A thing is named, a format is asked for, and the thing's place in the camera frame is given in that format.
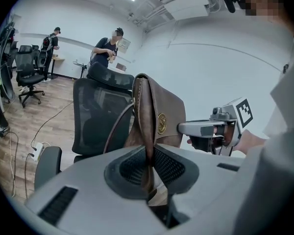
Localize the person's white shirt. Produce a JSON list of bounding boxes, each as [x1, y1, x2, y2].
[[232, 30, 294, 235]]

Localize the white air conditioner unit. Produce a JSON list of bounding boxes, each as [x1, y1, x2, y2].
[[158, 0, 211, 22]]

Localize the white table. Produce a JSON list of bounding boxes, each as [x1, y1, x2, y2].
[[107, 66, 128, 75]]

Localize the white power strip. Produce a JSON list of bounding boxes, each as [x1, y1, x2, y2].
[[31, 142, 44, 162]]

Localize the white power cable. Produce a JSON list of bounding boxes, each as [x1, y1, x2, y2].
[[4, 130, 18, 198]]

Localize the thin dark cable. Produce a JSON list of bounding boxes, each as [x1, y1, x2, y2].
[[30, 101, 74, 149]]

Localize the person's head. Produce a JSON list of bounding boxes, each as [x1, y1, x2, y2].
[[235, 0, 293, 34]]

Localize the black office chair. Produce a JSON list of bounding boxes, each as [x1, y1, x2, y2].
[[34, 61, 136, 191]]

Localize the white wall panel box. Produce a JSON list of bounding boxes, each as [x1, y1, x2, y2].
[[119, 39, 132, 54]]

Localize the black head-mounted camera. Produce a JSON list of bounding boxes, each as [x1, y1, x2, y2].
[[220, 0, 237, 14]]

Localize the person's right forearm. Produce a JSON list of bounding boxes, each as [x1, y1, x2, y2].
[[234, 129, 270, 155]]

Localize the person's right hand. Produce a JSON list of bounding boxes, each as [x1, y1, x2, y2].
[[214, 124, 236, 147]]

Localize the brown leather bag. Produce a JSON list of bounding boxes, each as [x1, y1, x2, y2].
[[103, 72, 187, 205]]

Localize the black swivel chair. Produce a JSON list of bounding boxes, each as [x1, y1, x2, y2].
[[30, 44, 42, 70], [15, 45, 46, 109]]

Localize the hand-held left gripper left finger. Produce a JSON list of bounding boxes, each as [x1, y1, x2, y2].
[[24, 144, 168, 235]]

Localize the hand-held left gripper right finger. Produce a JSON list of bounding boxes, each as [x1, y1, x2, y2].
[[153, 144, 246, 235]]

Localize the black power cable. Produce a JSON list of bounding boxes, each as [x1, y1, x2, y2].
[[23, 152, 36, 200]]

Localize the white wall conduit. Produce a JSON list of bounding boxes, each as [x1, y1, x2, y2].
[[159, 42, 283, 72]]

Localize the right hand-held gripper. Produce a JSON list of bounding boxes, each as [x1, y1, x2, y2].
[[177, 96, 255, 157]]

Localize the wooden desk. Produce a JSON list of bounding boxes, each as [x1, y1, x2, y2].
[[50, 54, 66, 80]]

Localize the white ceiling pipes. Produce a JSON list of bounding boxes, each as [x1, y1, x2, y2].
[[126, 0, 168, 32]]

